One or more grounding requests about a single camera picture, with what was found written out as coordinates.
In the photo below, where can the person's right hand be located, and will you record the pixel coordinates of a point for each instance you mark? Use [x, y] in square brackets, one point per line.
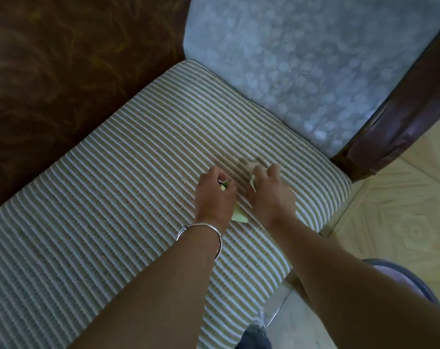
[272, 203]

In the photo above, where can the person's left hand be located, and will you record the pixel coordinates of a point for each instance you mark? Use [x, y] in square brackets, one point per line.
[213, 203]

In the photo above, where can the person's right fingers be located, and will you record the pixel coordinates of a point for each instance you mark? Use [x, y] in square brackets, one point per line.
[272, 172]

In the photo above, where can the person's left fingers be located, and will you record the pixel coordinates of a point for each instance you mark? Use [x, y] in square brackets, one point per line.
[213, 175]

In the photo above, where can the light green paper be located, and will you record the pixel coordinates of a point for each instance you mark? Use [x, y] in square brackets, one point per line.
[240, 216]

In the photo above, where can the person's left forearm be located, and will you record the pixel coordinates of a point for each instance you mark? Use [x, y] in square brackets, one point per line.
[169, 294]

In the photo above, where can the person's right forearm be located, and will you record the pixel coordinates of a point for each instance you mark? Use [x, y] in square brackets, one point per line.
[350, 287]

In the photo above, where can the striped seat cushion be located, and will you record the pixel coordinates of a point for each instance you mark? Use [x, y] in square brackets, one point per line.
[96, 214]

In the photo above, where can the blue-grey patterned chair backrest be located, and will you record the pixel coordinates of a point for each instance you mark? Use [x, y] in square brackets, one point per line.
[296, 50]

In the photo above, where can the purple plastic basin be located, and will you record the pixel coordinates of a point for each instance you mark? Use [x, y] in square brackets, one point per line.
[410, 279]

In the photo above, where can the dark brown wooden furniture panel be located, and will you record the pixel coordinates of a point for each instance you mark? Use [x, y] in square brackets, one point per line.
[60, 69]

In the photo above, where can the dark brown wooden chair frame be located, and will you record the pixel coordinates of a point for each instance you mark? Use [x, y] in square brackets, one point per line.
[405, 119]

